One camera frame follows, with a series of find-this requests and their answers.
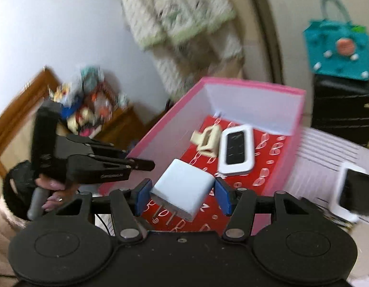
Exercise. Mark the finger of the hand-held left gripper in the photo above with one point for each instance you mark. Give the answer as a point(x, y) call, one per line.
point(109, 150)
point(139, 164)

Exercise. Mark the white striped bedsheet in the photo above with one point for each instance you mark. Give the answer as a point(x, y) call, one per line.
point(319, 155)

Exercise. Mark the pink cardboard box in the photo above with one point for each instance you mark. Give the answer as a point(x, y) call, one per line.
point(184, 131)

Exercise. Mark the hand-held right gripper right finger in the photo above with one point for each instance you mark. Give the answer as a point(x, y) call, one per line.
point(223, 198)

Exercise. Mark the wooden nightstand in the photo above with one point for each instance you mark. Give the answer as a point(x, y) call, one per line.
point(121, 125)

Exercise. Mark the red patterned paper bag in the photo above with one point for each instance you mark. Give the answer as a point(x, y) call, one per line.
point(262, 158)

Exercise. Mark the white framed black screen device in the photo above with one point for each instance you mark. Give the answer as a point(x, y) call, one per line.
point(351, 191)

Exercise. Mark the teal tote bag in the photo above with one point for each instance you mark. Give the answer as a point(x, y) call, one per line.
point(336, 47)

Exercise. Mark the person's left hand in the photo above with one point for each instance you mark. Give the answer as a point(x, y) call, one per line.
point(52, 198)

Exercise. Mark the black suitcase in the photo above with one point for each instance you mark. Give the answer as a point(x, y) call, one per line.
point(339, 110)

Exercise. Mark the white charger plug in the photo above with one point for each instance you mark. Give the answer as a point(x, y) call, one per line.
point(183, 187)

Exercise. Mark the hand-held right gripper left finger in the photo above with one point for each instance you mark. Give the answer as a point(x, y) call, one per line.
point(142, 198)

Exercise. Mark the cream green knitted sweater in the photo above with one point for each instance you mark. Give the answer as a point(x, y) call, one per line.
point(178, 15)

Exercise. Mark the wooden headboard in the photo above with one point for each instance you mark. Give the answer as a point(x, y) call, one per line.
point(17, 113)

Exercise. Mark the white pocket router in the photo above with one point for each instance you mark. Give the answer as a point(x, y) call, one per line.
point(236, 151)

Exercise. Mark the beige wardrobe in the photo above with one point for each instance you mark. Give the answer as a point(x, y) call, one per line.
point(295, 12)

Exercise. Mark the beige hair claw clip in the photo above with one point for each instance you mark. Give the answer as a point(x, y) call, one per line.
point(206, 142)

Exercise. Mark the dark door frame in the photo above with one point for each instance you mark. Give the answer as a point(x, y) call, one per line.
point(269, 30)

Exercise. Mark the beige fleece clothing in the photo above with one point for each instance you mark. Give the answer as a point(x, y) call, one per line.
point(5, 245)

